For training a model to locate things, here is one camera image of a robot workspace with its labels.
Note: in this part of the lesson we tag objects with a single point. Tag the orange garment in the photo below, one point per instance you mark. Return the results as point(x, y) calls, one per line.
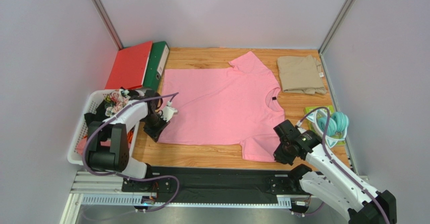
point(130, 135)

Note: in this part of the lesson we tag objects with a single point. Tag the green binder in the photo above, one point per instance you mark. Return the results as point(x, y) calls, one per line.
point(156, 65)

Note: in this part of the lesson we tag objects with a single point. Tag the floral garment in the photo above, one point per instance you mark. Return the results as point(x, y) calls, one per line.
point(115, 101)

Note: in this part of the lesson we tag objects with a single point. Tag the pink t-shirt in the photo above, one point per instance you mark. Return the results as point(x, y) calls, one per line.
point(234, 105)

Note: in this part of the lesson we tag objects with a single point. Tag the folded beige t-shirt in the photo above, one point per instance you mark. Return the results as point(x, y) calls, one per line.
point(301, 75)

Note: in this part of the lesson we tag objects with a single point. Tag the teal headphones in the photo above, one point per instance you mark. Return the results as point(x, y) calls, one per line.
point(332, 124)

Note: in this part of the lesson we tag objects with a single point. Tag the white laundry basket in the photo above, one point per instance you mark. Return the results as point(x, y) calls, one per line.
point(80, 132)

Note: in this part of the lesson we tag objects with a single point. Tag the black base mat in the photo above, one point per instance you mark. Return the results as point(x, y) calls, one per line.
point(217, 186)

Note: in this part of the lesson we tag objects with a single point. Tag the red binder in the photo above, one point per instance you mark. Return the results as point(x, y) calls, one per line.
point(129, 67)

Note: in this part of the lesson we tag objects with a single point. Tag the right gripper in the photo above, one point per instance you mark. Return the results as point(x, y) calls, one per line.
point(280, 154)

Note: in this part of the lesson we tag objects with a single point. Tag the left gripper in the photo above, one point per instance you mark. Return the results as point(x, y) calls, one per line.
point(154, 133)

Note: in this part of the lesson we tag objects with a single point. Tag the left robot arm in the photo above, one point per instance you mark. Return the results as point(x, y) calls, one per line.
point(107, 151)

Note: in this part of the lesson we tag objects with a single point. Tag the aluminium mounting rail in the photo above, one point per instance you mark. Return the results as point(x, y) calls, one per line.
point(98, 190)

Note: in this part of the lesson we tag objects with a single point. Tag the dusty pink garment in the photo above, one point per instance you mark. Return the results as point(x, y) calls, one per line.
point(80, 147)

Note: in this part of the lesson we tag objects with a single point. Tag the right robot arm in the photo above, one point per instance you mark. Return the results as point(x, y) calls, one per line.
point(338, 186)

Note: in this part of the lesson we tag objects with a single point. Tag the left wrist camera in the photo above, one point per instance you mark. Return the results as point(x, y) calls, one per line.
point(168, 112)

